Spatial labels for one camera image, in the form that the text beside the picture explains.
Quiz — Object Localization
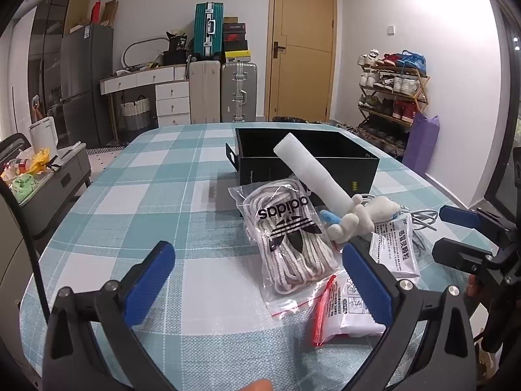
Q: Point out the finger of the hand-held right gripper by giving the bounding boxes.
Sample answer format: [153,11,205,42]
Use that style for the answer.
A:
[439,204,507,235]
[431,237,497,274]

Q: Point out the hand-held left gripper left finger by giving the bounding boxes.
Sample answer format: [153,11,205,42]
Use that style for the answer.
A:
[43,240,176,391]

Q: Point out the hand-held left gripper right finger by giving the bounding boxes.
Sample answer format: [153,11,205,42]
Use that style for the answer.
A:
[342,236,477,391]

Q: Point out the white charging cable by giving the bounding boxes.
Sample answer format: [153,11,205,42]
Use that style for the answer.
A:
[358,193,440,253]

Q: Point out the zip bag of laces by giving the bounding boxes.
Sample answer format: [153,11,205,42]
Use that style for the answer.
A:
[311,271,387,349]

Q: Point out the white medicine sachet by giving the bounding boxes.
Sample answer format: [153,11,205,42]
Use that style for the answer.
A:
[368,212,421,278]

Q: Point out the white plush toy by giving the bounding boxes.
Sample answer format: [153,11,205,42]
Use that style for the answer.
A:
[318,195,401,249]

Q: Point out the bagged white round shoelaces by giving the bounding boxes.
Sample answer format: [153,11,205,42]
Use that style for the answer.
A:
[227,174,342,319]

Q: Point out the white foam roll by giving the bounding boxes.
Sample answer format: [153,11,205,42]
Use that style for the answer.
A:
[273,132,354,217]

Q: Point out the black cardboard box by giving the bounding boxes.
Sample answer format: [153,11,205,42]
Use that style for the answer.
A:
[225,127,380,198]

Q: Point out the teal checked tablecloth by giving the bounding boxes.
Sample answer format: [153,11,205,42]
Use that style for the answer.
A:
[18,121,495,391]

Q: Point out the purple bag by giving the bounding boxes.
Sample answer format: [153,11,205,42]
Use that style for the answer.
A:
[403,113,441,176]

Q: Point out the grey side cart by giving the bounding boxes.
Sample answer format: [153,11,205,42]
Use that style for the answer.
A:
[0,142,92,239]

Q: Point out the bamboo shoe rack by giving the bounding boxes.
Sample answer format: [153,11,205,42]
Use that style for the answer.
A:
[357,51,430,155]

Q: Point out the green snack pack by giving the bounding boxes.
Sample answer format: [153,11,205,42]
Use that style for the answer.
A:
[8,173,37,204]

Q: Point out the yellow plastic bag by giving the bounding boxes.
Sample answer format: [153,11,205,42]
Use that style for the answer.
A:
[24,149,51,176]

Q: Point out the white laundry basket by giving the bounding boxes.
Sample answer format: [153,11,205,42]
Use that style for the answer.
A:
[120,95,153,131]

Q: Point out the white appliance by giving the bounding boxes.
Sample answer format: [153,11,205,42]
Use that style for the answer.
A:
[29,117,60,151]

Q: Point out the white dresser desk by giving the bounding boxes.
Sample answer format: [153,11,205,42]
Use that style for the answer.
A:
[100,65,191,128]

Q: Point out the beige suitcase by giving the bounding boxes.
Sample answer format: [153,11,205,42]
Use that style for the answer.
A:
[188,60,222,125]

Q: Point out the grey refrigerator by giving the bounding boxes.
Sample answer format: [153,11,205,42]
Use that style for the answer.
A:
[61,23,115,147]

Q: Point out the silver suitcase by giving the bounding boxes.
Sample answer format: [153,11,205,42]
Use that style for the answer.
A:
[220,62,258,123]

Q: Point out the yellow wooden door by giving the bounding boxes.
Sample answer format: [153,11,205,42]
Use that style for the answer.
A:
[264,0,338,123]

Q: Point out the black bag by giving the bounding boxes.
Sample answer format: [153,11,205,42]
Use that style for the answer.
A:
[163,30,192,66]

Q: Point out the oval mirror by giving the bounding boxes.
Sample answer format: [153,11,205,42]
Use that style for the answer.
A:
[123,36,169,68]

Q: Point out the dark glass cabinet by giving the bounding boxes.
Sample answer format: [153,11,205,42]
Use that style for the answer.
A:
[28,0,88,139]

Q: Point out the teal suitcase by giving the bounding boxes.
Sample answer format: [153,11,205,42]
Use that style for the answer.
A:
[193,3,225,58]

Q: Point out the tall flat cardboard box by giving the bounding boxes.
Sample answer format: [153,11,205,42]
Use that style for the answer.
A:
[65,0,93,33]

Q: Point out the black window frame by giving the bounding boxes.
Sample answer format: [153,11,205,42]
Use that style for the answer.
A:
[468,0,521,212]

